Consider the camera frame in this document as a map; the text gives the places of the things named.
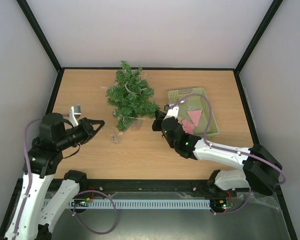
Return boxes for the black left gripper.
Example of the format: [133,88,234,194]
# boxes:
[57,117,106,150]

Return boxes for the clear battery box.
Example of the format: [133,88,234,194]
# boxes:
[111,130,122,144]

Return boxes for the pink paper ornament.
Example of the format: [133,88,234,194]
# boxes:
[181,119,196,135]

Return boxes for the pink triangular paper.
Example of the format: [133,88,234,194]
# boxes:
[187,109,202,127]

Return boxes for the small green christmas tree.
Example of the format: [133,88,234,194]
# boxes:
[106,60,160,132]

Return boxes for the clear led string lights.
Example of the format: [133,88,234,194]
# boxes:
[105,69,147,134]

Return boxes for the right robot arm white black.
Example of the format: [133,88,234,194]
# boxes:
[152,107,282,196]

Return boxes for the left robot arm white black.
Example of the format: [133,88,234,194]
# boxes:
[4,113,105,240]

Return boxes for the green plastic basket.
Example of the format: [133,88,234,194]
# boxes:
[168,87,219,138]

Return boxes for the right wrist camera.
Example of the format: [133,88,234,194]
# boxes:
[164,103,179,120]

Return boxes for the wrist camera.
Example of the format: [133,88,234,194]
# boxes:
[68,104,81,127]
[164,103,179,120]

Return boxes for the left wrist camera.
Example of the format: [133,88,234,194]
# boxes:
[68,104,81,127]

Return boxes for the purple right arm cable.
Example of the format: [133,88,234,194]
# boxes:
[172,93,288,216]

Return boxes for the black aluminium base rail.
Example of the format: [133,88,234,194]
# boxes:
[14,177,281,200]

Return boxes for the light blue cable duct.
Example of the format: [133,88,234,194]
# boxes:
[43,198,211,210]

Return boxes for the black enclosure frame post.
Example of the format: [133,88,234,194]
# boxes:
[16,0,62,72]

